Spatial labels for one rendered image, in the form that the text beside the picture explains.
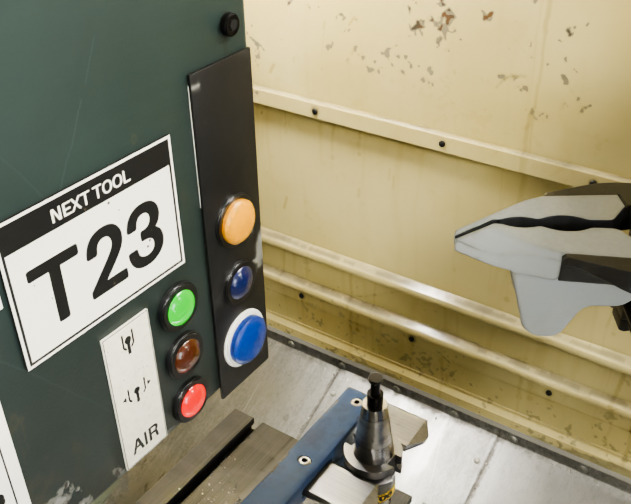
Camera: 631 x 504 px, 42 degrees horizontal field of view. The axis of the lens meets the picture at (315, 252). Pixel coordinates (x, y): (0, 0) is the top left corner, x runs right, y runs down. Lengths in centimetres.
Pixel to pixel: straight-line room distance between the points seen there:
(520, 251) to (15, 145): 24
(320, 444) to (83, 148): 60
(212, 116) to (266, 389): 120
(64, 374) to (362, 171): 97
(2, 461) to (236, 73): 21
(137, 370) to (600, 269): 23
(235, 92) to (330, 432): 56
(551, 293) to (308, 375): 116
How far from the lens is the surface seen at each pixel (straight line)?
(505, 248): 42
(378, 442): 86
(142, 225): 38
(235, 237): 43
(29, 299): 35
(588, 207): 45
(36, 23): 32
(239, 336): 46
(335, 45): 124
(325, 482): 88
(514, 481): 143
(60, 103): 33
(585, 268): 41
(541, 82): 111
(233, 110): 41
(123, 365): 41
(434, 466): 144
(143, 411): 43
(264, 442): 135
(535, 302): 43
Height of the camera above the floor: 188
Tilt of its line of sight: 33 degrees down
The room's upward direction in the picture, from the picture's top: 1 degrees counter-clockwise
